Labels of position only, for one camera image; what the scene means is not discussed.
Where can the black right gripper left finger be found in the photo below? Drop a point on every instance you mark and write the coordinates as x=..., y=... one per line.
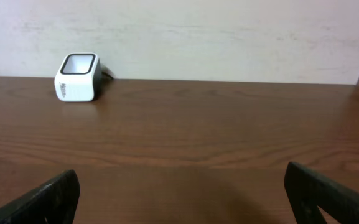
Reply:
x=55, y=201

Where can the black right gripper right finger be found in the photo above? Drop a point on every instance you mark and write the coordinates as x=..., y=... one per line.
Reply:
x=309, y=192

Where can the white barcode scanner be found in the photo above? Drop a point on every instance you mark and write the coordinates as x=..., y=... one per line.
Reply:
x=79, y=77

